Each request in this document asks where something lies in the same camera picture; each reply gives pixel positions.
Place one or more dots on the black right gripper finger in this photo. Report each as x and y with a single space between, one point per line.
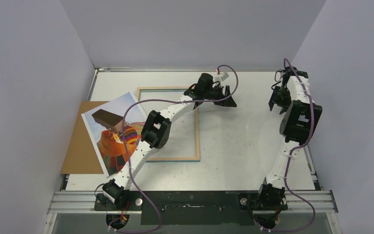
284 107
274 100

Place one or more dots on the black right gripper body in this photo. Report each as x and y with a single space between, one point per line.
277 95

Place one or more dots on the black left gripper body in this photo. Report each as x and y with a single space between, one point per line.
214 94

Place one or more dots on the blue wooden picture frame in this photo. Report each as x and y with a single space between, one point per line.
184 139

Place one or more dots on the hot air balloon photo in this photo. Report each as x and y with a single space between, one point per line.
115 134

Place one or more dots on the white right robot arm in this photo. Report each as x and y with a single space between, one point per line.
301 116

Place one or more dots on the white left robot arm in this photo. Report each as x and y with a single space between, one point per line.
156 130

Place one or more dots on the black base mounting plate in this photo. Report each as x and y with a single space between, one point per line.
194 207

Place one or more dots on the brown cardboard backing board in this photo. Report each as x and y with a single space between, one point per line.
81 157

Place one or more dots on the aluminium front rail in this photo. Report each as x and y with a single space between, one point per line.
83 202

